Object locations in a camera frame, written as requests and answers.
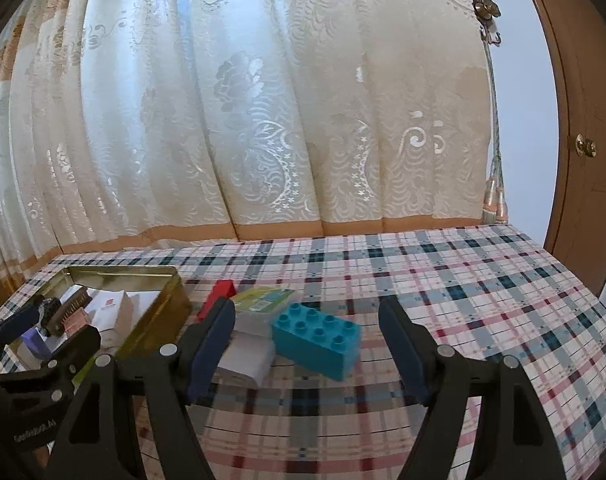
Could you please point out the gold tin box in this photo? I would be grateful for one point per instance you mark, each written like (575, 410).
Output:
(163, 315)

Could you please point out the white box with red mark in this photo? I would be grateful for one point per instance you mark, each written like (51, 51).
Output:
(113, 317)

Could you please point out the wooden bristle brush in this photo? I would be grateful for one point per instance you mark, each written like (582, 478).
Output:
(73, 307)

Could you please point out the teal building block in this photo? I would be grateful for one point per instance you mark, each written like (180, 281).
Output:
(313, 345)

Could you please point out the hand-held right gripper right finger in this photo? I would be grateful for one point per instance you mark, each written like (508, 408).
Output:
(405, 355)

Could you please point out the white box with green lid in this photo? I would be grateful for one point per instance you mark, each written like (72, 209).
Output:
(263, 300)

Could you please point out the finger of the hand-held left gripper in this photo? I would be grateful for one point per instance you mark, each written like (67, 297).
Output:
(18, 321)
(78, 347)

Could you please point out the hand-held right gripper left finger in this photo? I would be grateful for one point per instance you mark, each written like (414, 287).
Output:
(210, 355)

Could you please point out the cream floral curtain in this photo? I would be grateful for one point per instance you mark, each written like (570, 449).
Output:
(283, 110)

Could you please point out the small purple item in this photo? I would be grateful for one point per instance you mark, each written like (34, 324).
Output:
(33, 345)

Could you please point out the plaid tablecloth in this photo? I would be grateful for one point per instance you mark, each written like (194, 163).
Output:
(483, 310)

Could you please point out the red block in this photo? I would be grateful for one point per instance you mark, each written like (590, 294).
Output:
(222, 291)

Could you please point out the small white box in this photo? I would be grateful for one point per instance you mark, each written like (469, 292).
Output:
(248, 357)

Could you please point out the grey speckled black object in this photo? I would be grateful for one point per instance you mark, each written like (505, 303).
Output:
(48, 310)

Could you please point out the brown wooden door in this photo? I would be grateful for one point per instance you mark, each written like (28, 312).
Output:
(583, 85)

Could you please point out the brass door knob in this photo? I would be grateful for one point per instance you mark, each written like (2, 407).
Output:
(586, 146)

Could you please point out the brass curtain hook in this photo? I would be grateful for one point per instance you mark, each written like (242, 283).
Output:
(485, 7)

